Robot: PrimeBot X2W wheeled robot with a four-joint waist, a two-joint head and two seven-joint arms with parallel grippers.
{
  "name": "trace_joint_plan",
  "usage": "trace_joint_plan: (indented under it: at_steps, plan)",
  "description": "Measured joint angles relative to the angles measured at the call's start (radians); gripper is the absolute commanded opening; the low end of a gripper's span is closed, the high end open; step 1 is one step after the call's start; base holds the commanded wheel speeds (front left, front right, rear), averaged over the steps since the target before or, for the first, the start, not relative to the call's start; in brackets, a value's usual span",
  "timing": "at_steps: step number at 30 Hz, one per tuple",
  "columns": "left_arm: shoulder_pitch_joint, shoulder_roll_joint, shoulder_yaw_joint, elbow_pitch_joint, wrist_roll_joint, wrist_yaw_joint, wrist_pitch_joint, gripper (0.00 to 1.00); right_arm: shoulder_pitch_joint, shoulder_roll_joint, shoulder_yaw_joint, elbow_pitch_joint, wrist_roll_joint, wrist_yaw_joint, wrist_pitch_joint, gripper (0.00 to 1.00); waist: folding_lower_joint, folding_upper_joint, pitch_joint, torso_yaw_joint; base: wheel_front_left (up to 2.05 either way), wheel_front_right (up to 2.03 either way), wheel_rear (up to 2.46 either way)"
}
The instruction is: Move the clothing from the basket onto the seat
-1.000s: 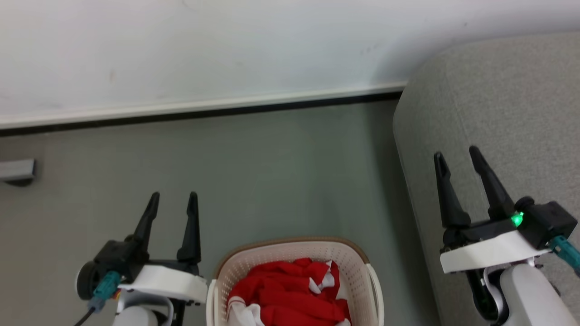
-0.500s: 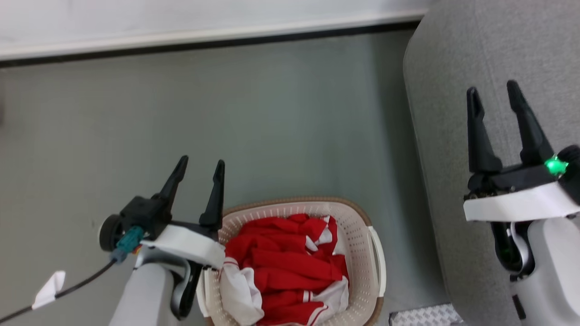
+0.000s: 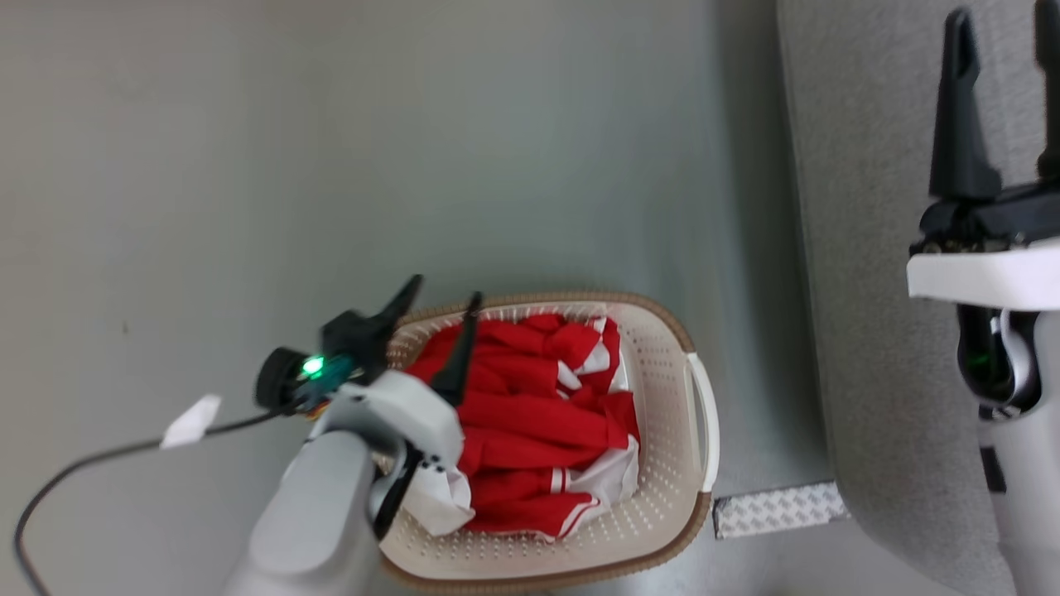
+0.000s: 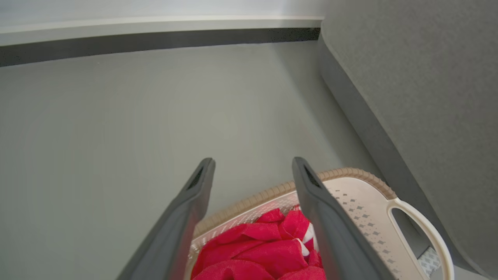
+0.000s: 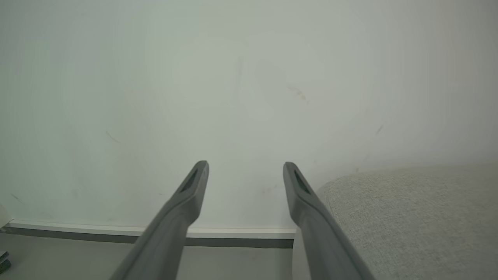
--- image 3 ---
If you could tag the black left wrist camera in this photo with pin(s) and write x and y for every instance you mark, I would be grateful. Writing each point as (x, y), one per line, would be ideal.
(277, 379)

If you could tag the red and white jersey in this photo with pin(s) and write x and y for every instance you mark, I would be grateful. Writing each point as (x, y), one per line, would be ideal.
(530, 422)

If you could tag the cream perforated laundry basket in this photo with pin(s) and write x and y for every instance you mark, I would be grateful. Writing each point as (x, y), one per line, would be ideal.
(662, 397)

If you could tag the silver diamond plate floor strip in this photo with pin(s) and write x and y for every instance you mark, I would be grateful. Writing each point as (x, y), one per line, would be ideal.
(778, 509)

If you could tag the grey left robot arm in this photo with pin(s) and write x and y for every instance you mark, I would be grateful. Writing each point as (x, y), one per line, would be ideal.
(310, 513)

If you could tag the grey fabric sofa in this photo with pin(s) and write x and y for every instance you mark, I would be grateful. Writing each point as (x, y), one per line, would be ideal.
(878, 290)

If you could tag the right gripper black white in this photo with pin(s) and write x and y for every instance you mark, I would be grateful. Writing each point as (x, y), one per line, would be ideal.
(985, 265)

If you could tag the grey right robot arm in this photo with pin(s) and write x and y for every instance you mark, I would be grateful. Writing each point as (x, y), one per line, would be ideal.
(1023, 463)

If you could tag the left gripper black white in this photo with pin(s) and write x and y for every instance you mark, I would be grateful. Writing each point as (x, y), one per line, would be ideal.
(402, 418)

